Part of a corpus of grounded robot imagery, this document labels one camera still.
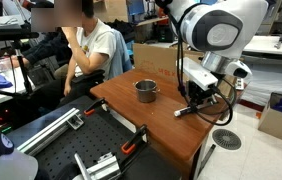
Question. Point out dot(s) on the black chair armrest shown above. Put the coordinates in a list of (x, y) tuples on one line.
[(87, 76)]

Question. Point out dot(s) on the cardboard box on floor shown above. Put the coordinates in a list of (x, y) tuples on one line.
[(277, 126)]

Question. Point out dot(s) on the small steel pot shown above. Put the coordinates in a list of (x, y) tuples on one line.
[(146, 94)]

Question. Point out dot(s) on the black metal bar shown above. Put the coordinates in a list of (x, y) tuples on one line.
[(207, 158)]

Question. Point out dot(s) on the brown cardboard box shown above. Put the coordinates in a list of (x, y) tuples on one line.
[(154, 60)]

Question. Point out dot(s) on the black perforated breadboard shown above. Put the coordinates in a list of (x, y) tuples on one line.
[(91, 140)]

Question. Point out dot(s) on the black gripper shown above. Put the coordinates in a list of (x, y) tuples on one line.
[(199, 95)]

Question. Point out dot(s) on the short aluminium extrusion bracket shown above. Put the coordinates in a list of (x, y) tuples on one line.
[(106, 166)]

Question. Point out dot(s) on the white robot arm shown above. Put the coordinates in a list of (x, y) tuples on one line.
[(247, 20)]

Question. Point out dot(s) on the black and white marker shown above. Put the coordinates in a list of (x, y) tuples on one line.
[(183, 112)]

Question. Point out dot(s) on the white table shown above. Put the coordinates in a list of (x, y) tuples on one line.
[(274, 46)]

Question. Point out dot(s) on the black clamp with orange grip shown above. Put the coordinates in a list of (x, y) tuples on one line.
[(134, 140), (96, 104)]

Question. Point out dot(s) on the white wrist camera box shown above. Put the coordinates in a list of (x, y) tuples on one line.
[(197, 73)]

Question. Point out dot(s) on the person in dark jacket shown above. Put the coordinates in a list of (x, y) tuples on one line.
[(44, 50)]

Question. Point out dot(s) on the round floor drain grille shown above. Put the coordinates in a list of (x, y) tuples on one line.
[(226, 139)]

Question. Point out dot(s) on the black tripod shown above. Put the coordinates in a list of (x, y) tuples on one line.
[(22, 68)]

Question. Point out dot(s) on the black camera on tripod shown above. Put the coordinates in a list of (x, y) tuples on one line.
[(11, 33)]

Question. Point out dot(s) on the person in white t-shirt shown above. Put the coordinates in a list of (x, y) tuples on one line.
[(96, 43)]

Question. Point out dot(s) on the blue jacket on chair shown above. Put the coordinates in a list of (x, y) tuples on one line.
[(119, 55)]

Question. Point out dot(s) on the long aluminium extrusion rail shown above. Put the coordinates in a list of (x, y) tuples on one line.
[(47, 131)]

